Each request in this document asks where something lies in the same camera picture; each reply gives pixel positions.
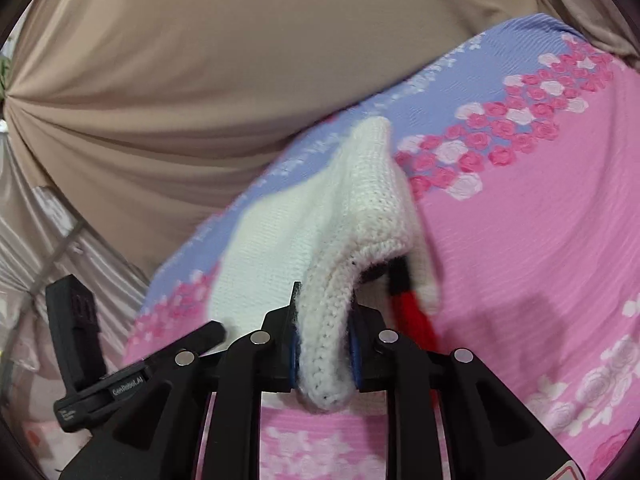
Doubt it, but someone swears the white knit sweater striped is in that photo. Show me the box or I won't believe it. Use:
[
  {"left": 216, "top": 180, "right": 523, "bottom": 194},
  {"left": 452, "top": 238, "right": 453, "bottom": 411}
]
[{"left": 206, "top": 117, "right": 439, "bottom": 412}]

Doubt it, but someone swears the grey pleated curtain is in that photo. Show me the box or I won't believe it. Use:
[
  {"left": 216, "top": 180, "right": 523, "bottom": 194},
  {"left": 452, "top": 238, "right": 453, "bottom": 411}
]
[{"left": 1, "top": 132, "right": 148, "bottom": 365}]

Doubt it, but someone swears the beige curtain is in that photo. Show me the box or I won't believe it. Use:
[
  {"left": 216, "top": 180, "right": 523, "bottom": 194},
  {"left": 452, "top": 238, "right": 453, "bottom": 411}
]
[{"left": 4, "top": 0, "right": 551, "bottom": 274}]

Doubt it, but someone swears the floral beige cloth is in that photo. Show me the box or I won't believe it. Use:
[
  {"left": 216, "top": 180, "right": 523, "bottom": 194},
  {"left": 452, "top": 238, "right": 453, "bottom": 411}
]
[{"left": 539, "top": 0, "right": 639, "bottom": 72}]

